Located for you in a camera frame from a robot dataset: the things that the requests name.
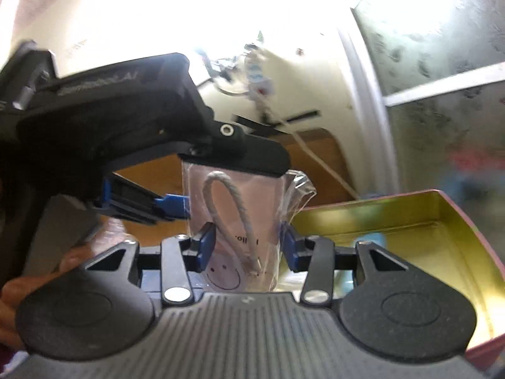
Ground gold metal tin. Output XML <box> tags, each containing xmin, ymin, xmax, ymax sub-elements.
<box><xmin>276</xmin><ymin>189</ymin><xmax>505</xmax><ymax>372</ymax></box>

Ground black wall tape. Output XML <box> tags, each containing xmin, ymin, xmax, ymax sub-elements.
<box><xmin>233</xmin><ymin>110</ymin><xmax>320</xmax><ymax>135</ymax></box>

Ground clear pouch with rope handle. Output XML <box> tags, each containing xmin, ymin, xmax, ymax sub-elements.
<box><xmin>182</xmin><ymin>160</ymin><xmax>317</xmax><ymax>291</ymax></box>

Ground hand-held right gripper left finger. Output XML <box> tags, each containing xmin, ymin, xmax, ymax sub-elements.
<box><xmin>81</xmin><ymin>223</ymin><xmax>217</xmax><ymax>306</ymax></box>

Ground white wall socket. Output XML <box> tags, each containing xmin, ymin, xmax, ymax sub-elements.
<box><xmin>209</xmin><ymin>45</ymin><xmax>277</xmax><ymax>97</ymax></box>

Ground white wall cable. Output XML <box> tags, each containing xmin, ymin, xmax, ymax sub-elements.
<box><xmin>252</xmin><ymin>95</ymin><xmax>361</xmax><ymax>200</ymax></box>

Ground white window frame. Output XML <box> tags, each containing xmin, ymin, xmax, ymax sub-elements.
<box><xmin>329</xmin><ymin>0</ymin><xmax>505</xmax><ymax>203</ymax></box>

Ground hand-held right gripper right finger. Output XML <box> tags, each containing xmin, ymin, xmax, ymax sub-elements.
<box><xmin>278</xmin><ymin>223</ymin><xmax>416</xmax><ymax>307</ymax></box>

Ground person's left hand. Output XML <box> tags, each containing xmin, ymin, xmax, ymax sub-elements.
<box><xmin>0</xmin><ymin>243</ymin><xmax>105</xmax><ymax>352</ymax></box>

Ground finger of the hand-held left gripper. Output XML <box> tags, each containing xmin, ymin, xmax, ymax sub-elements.
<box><xmin>177</xmin><ymin>120</ymin><xmax>291</xmax><ymax>177</ymax></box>
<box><xmin>92</xmin><ymin>177</ymin><xmax>193</xmax><ymax>224</ymax></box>

